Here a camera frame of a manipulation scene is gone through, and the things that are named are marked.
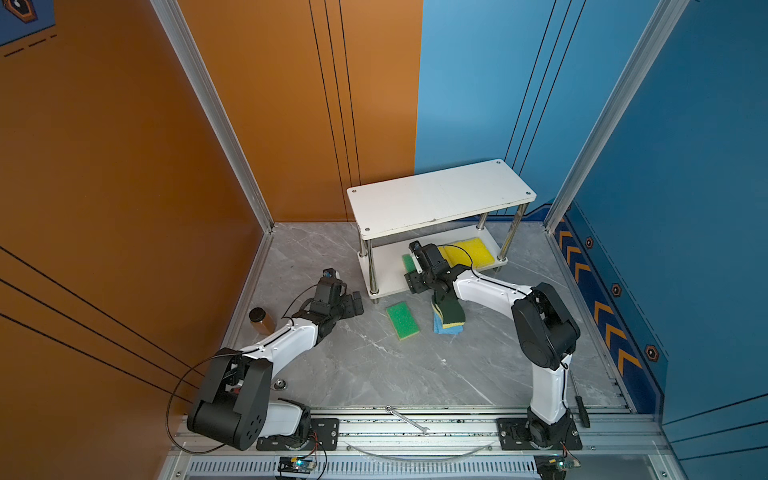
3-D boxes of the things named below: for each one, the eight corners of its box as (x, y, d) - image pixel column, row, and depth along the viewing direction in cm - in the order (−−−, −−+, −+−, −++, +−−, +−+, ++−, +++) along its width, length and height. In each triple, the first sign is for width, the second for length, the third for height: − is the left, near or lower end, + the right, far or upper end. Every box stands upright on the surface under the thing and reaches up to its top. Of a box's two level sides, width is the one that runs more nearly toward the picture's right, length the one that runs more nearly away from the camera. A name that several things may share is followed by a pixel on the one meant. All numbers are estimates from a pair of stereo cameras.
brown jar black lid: (260, 335, 93) (247, 320, 85) (264, 323, 96) (251, 307, 87) (275, 335, 93) (263, 320, 85) (278, 323, 96) (267, 307, 87)
